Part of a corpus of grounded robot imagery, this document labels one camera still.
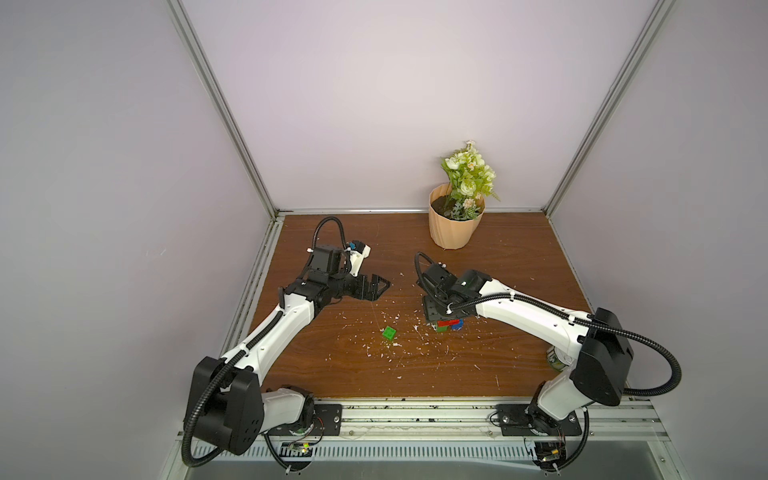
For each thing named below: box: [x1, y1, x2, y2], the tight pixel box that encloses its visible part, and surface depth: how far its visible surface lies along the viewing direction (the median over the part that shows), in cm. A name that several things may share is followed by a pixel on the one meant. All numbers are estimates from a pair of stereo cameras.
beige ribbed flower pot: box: [428, 183, 486, 250], surface depth 102 cm
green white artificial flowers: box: [441, 140, 500, 221], surface depth 94 cm
